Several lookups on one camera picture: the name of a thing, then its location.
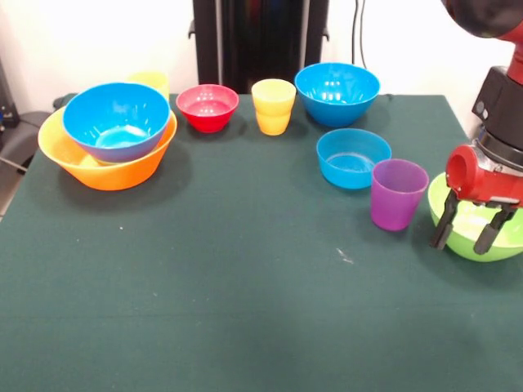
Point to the small blue ridged bowl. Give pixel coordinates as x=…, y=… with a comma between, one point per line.
x=347, y=167

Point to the black robot pedestal leg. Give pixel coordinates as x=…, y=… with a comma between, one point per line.
x=16, y=139

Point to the translucent yellow-green cup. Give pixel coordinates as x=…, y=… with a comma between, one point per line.
x=157, y=79

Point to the black robot column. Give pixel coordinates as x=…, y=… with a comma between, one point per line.
x=261, y=45

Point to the large green bowl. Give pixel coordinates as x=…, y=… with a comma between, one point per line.
x=466, y=226

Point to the purple cup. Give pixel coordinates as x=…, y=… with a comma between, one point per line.
x=396, y=204

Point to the large orange bowl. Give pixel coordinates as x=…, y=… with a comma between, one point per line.
x=118, y=177

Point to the dark green tablecloth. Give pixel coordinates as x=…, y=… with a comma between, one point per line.
x=245, y=286

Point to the large blue bowl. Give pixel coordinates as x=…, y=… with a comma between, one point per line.
x=337, y=102
x=118, y=122

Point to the yellow cup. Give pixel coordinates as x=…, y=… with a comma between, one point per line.
x=274, y=106

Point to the small red bowl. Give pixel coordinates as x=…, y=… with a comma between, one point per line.
x=208, y=110

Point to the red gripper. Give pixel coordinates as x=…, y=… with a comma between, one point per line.
x=478, y=179

